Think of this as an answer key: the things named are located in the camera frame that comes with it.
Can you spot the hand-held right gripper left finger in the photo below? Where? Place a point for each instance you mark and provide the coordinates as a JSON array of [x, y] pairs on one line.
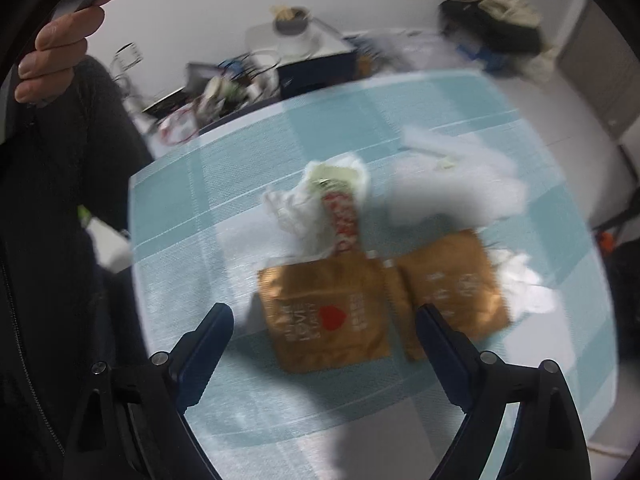
[[204, 357]]

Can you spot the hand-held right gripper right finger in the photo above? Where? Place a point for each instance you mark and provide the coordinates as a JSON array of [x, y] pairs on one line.
[[446, 357]]

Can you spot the plain brown paper bag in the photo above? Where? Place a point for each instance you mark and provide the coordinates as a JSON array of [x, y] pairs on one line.
[[450, 275]]

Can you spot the small white tissue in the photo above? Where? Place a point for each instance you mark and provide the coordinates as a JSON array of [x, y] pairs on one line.
[[525, 280]]

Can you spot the brown paper bag red heart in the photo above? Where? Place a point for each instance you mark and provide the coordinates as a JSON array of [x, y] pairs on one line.
[[325, 310]]

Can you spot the white plastic packaging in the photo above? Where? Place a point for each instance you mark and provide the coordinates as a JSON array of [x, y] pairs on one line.
[[450, 185]]

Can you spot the small olive object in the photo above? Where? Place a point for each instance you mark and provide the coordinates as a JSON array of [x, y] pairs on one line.
[[342, 215]]

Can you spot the person's left hand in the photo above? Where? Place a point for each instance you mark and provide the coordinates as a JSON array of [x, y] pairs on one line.
[[65, 27]]

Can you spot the teal checked tablecloth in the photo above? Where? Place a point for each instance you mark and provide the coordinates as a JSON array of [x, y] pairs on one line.
[[210, 200]]

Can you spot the black backpack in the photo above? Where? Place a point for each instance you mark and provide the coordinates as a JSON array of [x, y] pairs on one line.
[[625, 300]]

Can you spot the person's black jacket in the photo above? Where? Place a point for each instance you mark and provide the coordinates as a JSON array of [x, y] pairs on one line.
[[55, 240]]

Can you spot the orange object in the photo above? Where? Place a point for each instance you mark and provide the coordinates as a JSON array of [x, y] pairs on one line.
[[607, 242]]

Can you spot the white box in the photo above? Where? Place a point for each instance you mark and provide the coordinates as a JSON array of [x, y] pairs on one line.
[[320, 42]]

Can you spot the dark blue box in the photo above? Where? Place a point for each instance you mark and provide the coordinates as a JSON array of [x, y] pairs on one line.
[[315, 75]]

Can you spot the small brown item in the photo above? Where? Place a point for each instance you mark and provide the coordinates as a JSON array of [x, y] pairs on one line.
[[366, 65]]

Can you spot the blue and white packet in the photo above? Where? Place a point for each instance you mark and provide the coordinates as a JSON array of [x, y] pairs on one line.
[[480, 57]]

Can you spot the grey door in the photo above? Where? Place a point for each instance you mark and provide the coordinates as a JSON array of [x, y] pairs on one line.
[[595, 70]]

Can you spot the pile of clothes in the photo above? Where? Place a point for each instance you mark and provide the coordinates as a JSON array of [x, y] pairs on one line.
[[492, 15]]

